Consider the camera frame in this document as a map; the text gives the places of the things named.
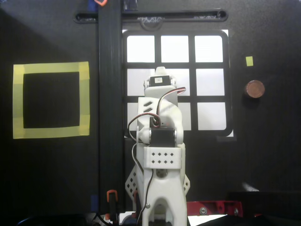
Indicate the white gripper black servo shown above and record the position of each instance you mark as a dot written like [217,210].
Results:
[158,92]

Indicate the brown cylinder block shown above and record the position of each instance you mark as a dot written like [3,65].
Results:
[255,89]

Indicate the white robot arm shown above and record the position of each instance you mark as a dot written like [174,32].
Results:
[169,188]

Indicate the white grid mat black lines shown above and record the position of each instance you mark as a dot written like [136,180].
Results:
[209,49]

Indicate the black ribbed beam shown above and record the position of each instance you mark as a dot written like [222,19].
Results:
[110,94]

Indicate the blue tape strip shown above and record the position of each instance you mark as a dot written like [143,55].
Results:
[94,202]

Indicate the yellow tape square outline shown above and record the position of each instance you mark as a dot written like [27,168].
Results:
[18,101]

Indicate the small yellow tape marker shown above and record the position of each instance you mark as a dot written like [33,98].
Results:
[249,61]

